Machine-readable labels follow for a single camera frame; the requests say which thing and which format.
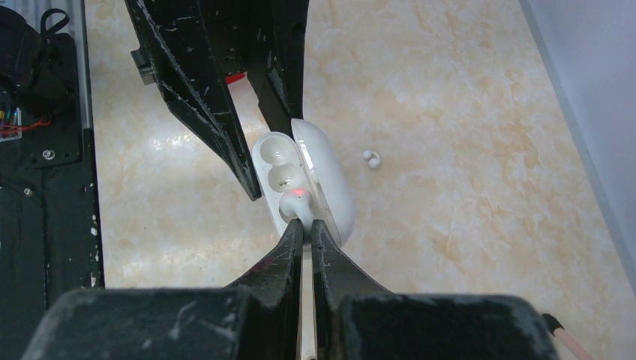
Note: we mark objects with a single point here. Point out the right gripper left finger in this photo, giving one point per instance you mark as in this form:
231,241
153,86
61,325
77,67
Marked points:
257,316

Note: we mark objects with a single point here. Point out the white oval charging case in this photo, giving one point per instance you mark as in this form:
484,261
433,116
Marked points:
305,160

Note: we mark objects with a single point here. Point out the red plastic box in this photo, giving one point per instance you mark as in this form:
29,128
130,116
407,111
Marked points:
233,78

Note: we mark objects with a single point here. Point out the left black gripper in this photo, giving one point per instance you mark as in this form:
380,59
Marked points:
188,49

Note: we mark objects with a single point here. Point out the white clip earbud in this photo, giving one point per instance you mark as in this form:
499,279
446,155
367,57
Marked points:
296,204
372,158

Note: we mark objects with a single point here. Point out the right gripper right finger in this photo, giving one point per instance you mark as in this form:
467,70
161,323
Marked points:
357,318

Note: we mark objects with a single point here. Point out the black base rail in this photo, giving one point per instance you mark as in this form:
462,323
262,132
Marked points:
50,217

